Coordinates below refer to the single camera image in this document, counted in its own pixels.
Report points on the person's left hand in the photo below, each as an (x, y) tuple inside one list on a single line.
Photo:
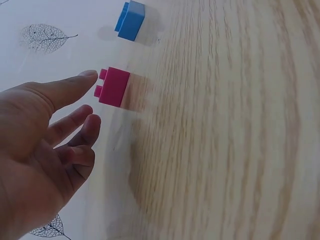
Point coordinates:
[(27, 150)]

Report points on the person's left thumb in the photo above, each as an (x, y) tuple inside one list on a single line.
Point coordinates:
[(67, 88)]

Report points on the pink toy building brick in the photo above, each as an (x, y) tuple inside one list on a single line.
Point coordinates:
[(114, 87)]

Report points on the blue toy building brick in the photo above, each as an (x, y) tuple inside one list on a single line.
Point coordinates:
[(130, 21)]

